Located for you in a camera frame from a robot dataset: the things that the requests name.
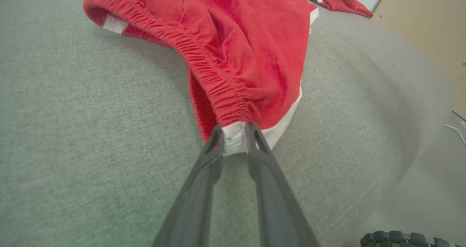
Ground white cable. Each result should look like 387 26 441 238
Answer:
444 120 466 146

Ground light wooden cabinet panel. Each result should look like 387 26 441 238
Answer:
371 0 466 121

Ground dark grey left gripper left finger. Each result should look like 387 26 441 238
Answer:
152 125 225 247

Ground black segmented cable chain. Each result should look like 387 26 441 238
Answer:
360 230 463 247

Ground red shorts with white stripes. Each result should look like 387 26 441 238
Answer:
83 0 320 157

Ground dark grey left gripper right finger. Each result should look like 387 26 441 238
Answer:
245 122 321 247

